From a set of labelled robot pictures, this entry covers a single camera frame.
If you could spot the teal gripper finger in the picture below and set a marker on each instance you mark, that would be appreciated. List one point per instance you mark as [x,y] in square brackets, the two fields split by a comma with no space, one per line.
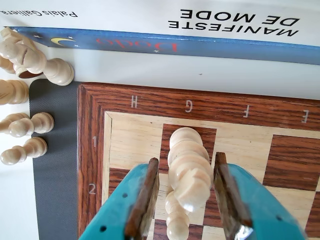
[117,207]
[260,200]

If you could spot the white wooden chess king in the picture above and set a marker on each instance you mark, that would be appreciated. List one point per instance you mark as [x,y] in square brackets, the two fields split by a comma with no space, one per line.
[190,175]

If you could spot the white wooden chess pawn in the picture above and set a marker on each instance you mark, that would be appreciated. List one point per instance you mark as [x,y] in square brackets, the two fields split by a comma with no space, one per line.
[60,71]
[176,225]
[42,122]
[25,151]
[20,128]
[5,123]

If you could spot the wooden chess board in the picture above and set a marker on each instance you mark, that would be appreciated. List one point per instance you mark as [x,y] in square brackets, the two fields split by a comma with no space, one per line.
[250,107]

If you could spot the white wooden chess piece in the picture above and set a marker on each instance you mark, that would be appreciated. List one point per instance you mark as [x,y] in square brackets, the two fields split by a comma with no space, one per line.
[12,92]
[6,65]

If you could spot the white wooden chess bishop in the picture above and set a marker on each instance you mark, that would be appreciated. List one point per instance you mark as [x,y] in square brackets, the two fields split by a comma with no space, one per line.
[30,61]

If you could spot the white wooden chess knight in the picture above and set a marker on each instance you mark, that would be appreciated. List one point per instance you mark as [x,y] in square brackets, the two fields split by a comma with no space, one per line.
[8,35]

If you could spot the dark grey table mat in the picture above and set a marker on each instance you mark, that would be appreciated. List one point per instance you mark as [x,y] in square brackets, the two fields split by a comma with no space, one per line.
[55,150]

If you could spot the blue Dodo book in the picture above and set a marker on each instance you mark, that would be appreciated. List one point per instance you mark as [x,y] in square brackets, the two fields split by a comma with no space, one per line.
[200,47]

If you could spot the white Manifeste de Mode book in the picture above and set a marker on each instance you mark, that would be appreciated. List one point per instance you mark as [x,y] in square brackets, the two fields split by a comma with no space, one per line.
[125,15]

